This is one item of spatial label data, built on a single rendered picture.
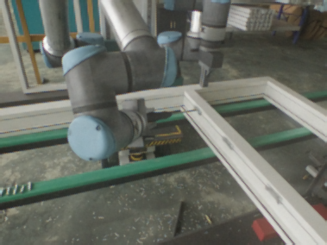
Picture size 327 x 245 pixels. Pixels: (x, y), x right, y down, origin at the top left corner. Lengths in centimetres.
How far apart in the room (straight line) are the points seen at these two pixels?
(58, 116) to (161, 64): 46
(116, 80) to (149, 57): 9
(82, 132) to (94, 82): 10
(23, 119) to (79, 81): 43
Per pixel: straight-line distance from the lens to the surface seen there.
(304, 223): 57
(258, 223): 91
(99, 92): 45
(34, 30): 443
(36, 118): 84
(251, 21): 494
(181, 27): 453
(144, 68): 48
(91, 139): 44
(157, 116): 74
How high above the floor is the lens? 134
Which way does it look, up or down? 35 degrees down
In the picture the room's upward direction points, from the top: 4 degrees clockwise
